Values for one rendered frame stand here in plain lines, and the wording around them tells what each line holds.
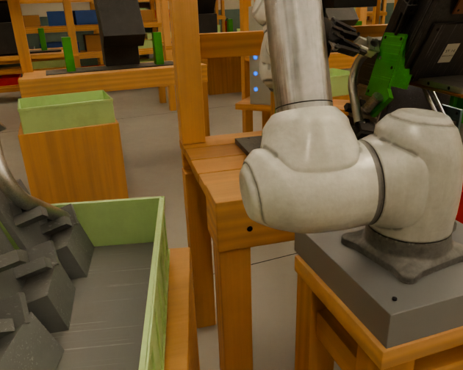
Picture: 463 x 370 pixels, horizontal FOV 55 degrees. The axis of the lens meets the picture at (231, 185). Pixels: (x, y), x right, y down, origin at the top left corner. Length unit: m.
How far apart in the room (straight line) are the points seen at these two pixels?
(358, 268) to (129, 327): 0.43
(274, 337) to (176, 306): 1.16
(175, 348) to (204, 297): 1.18
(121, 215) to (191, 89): 0.73
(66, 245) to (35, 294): 0.15
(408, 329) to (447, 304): 0.08
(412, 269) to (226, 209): 0.51
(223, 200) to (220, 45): 0.77
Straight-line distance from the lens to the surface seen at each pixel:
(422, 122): 0.80
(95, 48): 8.21
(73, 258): 0.99
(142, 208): 1.07
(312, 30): 0.79
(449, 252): 0.91
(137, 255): 1.05
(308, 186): 0.71
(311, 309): 1.02
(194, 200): 1.80
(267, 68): 1.31
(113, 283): 0.97
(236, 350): 1.44
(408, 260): 0.86
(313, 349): 1.09
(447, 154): 0.80
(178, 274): 1.07
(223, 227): 1.18
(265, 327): 2.13
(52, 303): 0.85
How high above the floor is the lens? 1.38
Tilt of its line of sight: 22 degrees down
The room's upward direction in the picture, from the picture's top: 2 degrees counter-clockwise
